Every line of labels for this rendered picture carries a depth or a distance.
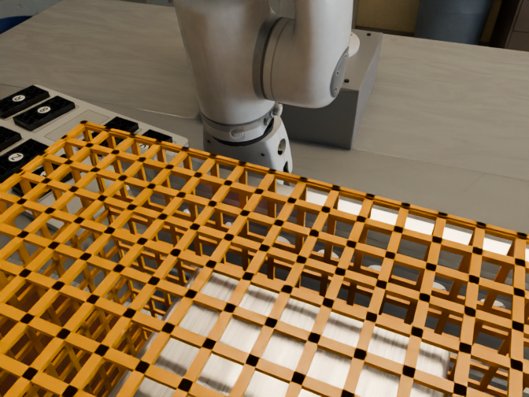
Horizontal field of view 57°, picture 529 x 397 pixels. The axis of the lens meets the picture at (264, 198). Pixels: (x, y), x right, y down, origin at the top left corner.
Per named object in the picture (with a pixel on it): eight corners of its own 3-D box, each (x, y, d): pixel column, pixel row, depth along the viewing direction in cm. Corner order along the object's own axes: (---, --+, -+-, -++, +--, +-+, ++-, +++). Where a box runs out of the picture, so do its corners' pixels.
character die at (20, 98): (49, 97, 96) (48, 91, 95) (5, 118, 90) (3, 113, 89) (35, 90, 98) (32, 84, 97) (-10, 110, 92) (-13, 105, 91)
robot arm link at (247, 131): (291, 82, 53) (292, 103, 56) (219, 68, 56) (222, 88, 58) (262, 134, 49) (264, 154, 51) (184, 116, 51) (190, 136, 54)
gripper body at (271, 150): (294, 100, 54) (297, 167, 63) (212, 83, 57) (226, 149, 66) (269, 146, 50) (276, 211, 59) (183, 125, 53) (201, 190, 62)
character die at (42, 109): (75, 108, 93) (74, 102, 92) (31, 131, 87) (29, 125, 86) (59, 100, 95) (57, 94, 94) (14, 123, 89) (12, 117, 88)
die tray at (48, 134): (191, 144, 86) (190, 139, 85) (73, 239, 68) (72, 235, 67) (35, 87, 101) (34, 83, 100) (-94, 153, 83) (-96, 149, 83)
